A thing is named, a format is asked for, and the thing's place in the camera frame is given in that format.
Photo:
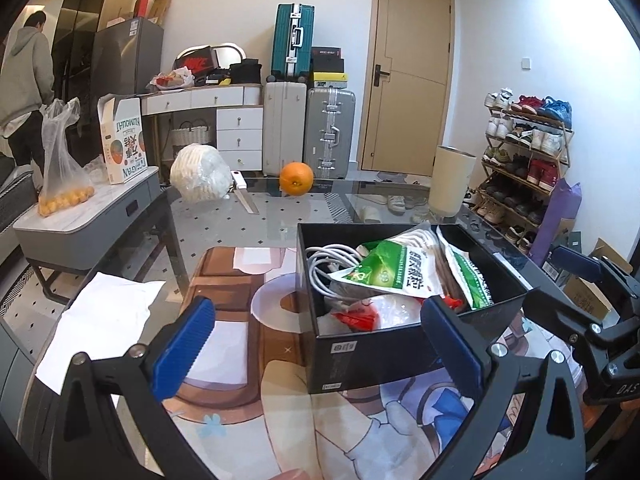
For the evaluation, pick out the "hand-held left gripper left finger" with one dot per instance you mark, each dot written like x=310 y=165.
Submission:
x=182 y=350

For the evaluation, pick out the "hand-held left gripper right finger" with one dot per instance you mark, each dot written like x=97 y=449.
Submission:
x=452 y=350

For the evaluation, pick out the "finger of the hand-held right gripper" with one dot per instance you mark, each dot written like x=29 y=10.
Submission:
x=575 y=262
x=555 y=310

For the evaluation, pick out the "black storage box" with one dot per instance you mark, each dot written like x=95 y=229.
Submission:
x=380 y=355

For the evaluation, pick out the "green white medicine packet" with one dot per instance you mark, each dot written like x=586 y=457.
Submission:
x=390 y=272
x=467 y=270

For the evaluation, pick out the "red white plastic packet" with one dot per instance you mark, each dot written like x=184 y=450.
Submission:
x=357 y=317

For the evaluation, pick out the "open cardboard box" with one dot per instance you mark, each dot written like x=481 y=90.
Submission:
x=595 y=295

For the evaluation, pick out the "purple bag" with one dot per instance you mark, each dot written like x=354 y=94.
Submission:
x=557 y=215

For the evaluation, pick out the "white paper sheet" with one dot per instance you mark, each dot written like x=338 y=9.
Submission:
x=95 y=330

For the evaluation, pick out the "metal shoe rack with shoes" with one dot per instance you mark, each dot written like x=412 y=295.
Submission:
x=525 y=160

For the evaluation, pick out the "printed cartoon table mat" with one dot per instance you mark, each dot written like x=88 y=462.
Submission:
x=280 y=410

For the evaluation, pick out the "cream cylindrical bin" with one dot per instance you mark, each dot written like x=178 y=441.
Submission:
x=450 y=185

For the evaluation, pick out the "grey side table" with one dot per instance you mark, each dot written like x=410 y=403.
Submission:
x=85 y=230

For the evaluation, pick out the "white sneaker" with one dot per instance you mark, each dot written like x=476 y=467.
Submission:
x=396 y=202

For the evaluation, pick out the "white flat tool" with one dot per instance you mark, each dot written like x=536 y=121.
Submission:
x=245 y=192

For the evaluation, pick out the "white bundle in clear bag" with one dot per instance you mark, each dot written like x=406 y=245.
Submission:
x=200 y=172

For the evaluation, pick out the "plastic bag of kumquats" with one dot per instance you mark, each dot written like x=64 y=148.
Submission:
x=62 y=185

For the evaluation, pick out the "large orange fruit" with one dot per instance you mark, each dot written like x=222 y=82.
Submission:
x=296 y=178

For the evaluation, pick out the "printed fruit carton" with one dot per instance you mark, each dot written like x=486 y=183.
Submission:
x=125 y=145

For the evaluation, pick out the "wicker basket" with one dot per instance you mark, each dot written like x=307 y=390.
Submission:
x=191 y=135

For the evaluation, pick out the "white dresser with drawers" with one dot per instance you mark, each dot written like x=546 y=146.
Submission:
x=240 y=125

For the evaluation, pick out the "white suitcase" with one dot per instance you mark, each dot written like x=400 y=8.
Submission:
x=284 y=130

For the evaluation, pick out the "silver suitcase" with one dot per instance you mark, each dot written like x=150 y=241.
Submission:
x=330 y=135

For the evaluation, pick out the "tan wooden door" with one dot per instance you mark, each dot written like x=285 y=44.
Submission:
x=405 y=75

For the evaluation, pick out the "plastic bag of food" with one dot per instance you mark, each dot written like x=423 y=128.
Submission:
x=172 y=80

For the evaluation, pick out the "black bag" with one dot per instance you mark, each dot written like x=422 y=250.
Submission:
x=245 y=72

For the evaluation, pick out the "red black shoe box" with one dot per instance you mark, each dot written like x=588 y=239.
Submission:
x=195 y=62

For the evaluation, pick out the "grey refrigerator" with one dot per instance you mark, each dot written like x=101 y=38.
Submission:
x=125 y=57

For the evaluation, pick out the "stack of black boxes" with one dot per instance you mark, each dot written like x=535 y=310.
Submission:
x=327 y=65

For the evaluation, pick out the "teal suitcase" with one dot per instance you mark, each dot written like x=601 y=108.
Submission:
x=292 y=40

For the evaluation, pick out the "flat cardboard piece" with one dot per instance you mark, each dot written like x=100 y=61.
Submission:
x=161 y=7

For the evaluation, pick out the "red flat folder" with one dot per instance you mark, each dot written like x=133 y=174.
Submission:
x=142 y=4

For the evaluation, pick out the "black tall cabinet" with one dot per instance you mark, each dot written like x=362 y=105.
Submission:
x=85 y=5

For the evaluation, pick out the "white light switch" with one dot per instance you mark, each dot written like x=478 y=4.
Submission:
x=525 y=63

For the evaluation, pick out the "white rounded frame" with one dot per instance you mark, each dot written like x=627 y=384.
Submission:
x=232 y=50

